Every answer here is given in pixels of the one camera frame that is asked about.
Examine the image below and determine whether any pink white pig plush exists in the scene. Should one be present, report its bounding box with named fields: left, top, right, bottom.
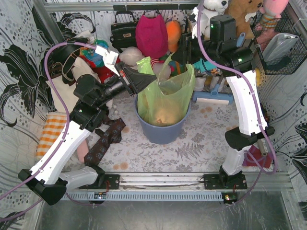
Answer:
left=150, top=58, right=173, bottom=81

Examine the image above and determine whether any white dog plush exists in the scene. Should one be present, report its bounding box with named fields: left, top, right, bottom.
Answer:
left=200, top=0, right=229, bottom=38

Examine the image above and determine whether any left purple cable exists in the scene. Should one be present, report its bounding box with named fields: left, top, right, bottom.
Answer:
left=0, top=42, right=101, bottom=222

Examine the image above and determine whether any pink sponge roll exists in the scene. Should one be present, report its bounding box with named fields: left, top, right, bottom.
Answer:
left=76, top=140, right=89, bottom=163

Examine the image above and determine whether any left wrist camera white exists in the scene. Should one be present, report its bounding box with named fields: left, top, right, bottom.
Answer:
left=95, top=45, right=119, bottom=76

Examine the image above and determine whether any blue lint roller mop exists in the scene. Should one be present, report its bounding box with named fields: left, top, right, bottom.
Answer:
left=192, top=32, right=247, bottom=105

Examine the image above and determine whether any black wire basket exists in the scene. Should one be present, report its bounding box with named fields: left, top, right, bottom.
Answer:
left=251, top=11, right=307, bottom=75

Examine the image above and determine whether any black leather handbag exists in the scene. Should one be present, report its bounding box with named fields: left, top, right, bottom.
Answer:
left=110, top=11, right=138, bottom=53

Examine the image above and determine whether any red cloth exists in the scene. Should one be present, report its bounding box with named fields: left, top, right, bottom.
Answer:
left=92, top=60, right=114, bottom=83

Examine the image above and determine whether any orange plush toy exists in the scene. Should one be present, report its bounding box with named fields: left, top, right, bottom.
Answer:
left=165, top=21, right=181, bottom=53

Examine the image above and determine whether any orange checked towel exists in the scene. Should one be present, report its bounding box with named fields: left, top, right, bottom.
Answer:
left=36, top=112, right=67, bottom=160

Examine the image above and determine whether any magenta felt hat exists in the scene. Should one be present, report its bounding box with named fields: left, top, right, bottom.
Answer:
left=136, top=14, right=168, bottom=58

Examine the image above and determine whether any white sneakers pair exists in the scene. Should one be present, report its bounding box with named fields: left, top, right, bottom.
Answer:
left=194, top=72, right=221, bottom=91

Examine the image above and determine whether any cream canvas tote bag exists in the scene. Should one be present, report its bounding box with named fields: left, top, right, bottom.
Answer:
left=46, top=57, right=100, bottom=113

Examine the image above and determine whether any brown teddy bear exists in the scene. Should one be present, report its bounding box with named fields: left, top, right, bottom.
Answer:
left=225, top=0, right=263, bottom=39

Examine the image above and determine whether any green plastic trash bag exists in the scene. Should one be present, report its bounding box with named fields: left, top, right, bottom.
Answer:
left=137, top=64, right=195, bottom=127

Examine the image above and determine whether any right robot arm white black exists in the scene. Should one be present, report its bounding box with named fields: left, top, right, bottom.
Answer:
left=173, top=13, right=274, bottom=190

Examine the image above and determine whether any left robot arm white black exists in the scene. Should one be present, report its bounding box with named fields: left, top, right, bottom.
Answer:
left=18, top=62, right=156, bottom=206

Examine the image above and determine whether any dark floral necktie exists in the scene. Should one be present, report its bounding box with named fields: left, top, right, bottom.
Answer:
left=84, top=115, right=126, bottom=166

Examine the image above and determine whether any pink plush toy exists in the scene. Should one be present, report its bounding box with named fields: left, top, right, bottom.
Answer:
left=255, top=0, right=289, bottom=31

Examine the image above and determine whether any white sheep plush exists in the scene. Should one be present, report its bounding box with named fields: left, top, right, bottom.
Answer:
left=119, top=46, right=144, bottom=67

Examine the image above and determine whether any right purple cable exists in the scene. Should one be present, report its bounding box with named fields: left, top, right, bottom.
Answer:
left=196, top=0, right=279, bottom=206

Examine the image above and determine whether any purple cable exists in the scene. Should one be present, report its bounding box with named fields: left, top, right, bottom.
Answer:
left=0, top=42, right=101, bottom=222
left=196, top=0, right=279, bottom=206

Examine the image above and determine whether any silver foil pouch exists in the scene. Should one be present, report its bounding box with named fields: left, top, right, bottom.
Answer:
left=262, top=33, right=299, bottom=62

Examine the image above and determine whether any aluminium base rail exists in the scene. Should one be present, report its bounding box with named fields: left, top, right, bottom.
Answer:
left=35, top=171, right=295, bottom=202

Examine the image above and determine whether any colourful printed cloth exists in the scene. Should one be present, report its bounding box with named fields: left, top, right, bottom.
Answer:
left=79, top=47, right=104, bottom=68

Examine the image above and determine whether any blue trash bin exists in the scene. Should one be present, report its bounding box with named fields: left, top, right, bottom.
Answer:
left=134, top=97, right=191, bottom=145

